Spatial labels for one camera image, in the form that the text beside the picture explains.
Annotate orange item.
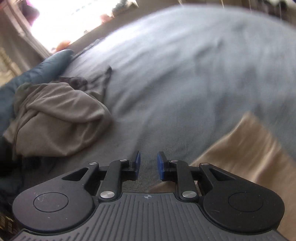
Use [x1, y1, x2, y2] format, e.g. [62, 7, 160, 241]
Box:
[56, 40, 71, 51]

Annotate window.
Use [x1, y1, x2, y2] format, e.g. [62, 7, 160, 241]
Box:
[25, 0, 139, 54]

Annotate blue duvet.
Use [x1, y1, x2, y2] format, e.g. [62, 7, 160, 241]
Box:
[0, 49, 75, 140]

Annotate grey garment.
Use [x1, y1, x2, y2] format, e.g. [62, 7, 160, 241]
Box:
[3, 82, 114, 158]

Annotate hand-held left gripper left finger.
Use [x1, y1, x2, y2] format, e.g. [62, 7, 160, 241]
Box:
[61, 151, 142, 202]

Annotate beige pants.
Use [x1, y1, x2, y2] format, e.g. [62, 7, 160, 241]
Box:
[147, 112, 296, 241]

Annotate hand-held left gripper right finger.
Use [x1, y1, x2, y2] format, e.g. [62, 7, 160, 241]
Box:
[157, 151, 236, 202]

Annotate grey curtain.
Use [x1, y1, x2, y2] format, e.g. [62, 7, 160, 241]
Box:
[0, 0, 54, 68]

